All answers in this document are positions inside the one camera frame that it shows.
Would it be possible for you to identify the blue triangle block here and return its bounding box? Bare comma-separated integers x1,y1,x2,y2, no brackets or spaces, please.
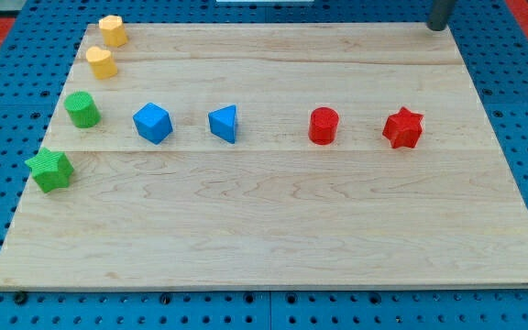
208,104,237,144

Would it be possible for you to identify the light wooden board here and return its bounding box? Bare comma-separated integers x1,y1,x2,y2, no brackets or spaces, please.
0,23,528,292

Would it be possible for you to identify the red cylinder block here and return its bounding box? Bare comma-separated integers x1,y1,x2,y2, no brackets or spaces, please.
308,107,339,145

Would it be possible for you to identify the blue cube block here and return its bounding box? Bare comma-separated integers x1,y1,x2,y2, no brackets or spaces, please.
133,103,173,145

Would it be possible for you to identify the red star block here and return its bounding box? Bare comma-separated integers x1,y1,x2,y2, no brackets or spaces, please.
382,106,424,149

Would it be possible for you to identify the green cylinder block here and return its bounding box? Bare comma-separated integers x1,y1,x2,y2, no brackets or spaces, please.
63,91,101,128

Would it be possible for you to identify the yellow heart block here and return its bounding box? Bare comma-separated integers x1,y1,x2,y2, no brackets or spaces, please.
85,46,117,80

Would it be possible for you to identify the yellow hexagon block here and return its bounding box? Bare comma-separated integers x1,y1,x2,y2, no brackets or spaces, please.
98,15,128,47

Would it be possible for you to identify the green star block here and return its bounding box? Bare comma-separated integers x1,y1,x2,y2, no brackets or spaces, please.
25,147,74,193

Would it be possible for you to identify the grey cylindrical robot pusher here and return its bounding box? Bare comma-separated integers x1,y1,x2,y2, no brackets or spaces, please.
426,0,457,31

